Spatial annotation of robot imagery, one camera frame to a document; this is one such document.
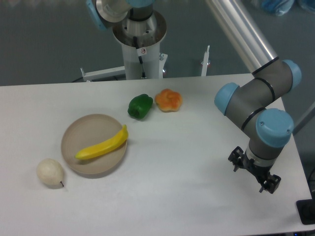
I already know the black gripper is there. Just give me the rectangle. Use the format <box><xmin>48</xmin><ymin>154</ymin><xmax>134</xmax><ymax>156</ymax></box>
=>
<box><xmin>228</xmin><ymin>146</ymin><xmax>281</xmax><ymax>194</ymax></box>

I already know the yellow toy banana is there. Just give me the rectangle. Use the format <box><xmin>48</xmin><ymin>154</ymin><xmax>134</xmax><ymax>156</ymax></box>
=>
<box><xmin>75</xmin><ymin>124</ymin><xmax>128</xmax><ymax>160</ymax></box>

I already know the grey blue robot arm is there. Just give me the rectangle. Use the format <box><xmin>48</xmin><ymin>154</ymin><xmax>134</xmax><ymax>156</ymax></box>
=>
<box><xmin>86</xmin><ymin>0</ymin><xmax>301</xmax><ymax>193</ymax></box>

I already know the beige round plate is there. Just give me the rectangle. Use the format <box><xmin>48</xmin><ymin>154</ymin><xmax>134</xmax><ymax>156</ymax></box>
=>
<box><xmin>61</xmin><ymin>114</ymin><xmax>127</xmax><ymax>176</ymax></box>

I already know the black device at edge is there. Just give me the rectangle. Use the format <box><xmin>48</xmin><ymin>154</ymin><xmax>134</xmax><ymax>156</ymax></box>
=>
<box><xmin>296</xmin><ymin>199</ymin><xmax>315</xmax><ymax>225</ymax></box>

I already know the grey table leg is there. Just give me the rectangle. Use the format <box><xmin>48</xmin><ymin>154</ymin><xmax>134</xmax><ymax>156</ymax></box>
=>
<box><xmin>292</xmin><ymin>102</ymin><xmax>315</xmax><ymax>135</ymax></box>

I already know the orange toy bread roll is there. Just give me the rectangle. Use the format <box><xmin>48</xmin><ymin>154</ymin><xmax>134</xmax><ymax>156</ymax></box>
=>
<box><xmin>155</xmin><ymin>88</ymin><xmax>183</xmax><ymax>112</ymax></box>

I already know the green toy bell pepper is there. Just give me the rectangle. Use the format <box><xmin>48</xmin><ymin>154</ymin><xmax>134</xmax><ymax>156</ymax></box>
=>
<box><xmin>127</xmin><ymin>94</ymin><xmax>153</xmax><ymax>119</ymax></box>

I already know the blue plastic bag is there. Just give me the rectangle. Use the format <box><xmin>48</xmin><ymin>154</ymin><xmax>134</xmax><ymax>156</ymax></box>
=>
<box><xmin>258</xmin><ymin>0</ymin><xmax>315</xmax><ymax>16</ymax></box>

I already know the white toy pear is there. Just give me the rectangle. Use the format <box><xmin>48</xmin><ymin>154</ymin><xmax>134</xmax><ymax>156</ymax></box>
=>
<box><xmin>36</xmin><ymin>158</ymin><xmax>64</xmax><ymax>189</ymax></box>

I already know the white metal post right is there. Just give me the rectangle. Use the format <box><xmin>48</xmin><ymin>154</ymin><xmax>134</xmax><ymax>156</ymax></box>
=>
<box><xmin>201</xmin><ymin>45</ymin><xmax>211</xmax><ymax>76</ymax></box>

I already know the white metal bracket left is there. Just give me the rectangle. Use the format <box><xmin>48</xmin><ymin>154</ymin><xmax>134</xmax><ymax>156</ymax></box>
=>
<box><xmin>80</xmin><ymin>66</ymin><xmax>125</xmax><ymax>82</ymax></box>

